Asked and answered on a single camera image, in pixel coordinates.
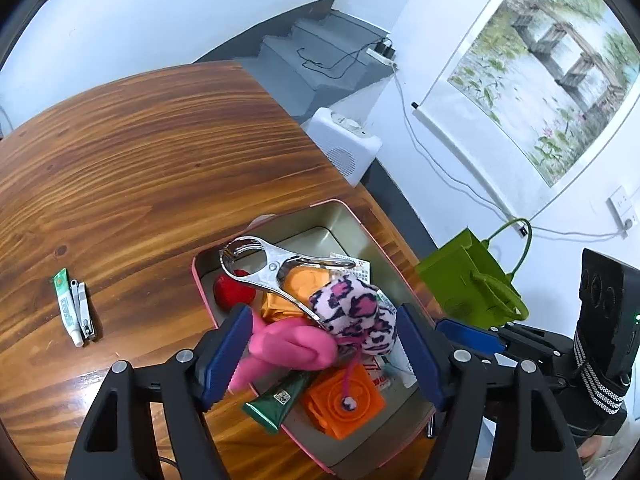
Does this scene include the pink foam twist roller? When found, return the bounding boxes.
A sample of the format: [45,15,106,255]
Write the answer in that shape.
[228,313,338,393]

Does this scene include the pink leopard drawstring pouch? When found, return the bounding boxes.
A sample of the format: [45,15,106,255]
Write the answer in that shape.
[308,275,399,411]

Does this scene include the large silver metal clip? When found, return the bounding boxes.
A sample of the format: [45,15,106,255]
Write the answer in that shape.
[219,235,356,328]

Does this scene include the orange cube box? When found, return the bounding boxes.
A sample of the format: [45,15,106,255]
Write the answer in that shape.
[260,266,331,323]

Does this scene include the green tube gold cap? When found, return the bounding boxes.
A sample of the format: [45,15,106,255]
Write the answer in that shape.
[242,370,316,434]

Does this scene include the person's right hand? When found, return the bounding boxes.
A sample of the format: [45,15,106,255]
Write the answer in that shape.
[577,434,612,462]

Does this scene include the red ball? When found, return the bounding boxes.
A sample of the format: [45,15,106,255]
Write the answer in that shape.
[213,272,256,312]

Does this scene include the green gift bag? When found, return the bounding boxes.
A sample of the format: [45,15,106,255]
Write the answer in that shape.
[416,218,533,330]

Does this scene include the silver nail clipper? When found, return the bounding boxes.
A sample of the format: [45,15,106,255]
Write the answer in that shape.
[70,280,96,340]

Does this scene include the hanging landscape scroll painting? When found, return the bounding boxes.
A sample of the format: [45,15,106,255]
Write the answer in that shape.
[416,0,639,218]

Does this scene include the white power strip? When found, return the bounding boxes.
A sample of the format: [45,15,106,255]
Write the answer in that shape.
[366,38,397,68]

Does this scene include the white wall cable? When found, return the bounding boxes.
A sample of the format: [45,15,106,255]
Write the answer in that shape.
[391,66,632,241]

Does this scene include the white wall socket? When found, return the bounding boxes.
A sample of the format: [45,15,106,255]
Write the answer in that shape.
[608,186,638,233]

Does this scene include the black cable on stairs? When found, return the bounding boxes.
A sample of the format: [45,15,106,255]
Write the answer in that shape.
[295,39,388,80]

